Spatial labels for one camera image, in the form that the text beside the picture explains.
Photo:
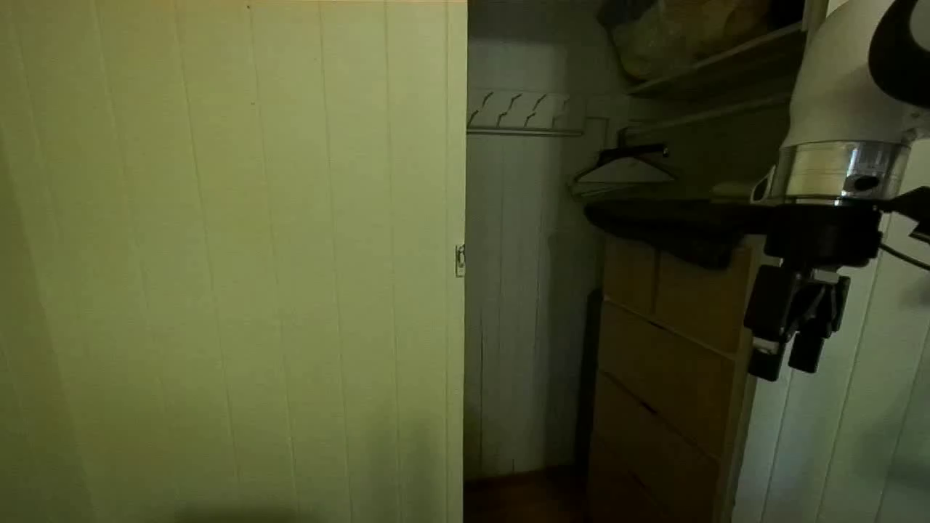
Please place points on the black hanger with white garment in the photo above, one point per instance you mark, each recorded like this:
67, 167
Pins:
621, 172

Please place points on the metal door latch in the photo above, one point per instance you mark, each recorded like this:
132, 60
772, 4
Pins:
461, 261

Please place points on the closet shelf board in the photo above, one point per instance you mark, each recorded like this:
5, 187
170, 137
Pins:
722, 62

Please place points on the beige bag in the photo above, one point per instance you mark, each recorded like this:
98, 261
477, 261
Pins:
677, 34

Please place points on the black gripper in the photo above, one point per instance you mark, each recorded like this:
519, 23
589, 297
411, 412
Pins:
824, 235

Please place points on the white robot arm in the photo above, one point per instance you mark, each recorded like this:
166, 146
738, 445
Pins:
837, 90

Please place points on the white panelled closet door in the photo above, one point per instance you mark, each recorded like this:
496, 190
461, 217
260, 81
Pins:
234, 262

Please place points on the wooden drawer dresser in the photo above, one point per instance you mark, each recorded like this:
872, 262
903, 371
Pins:
669, 379

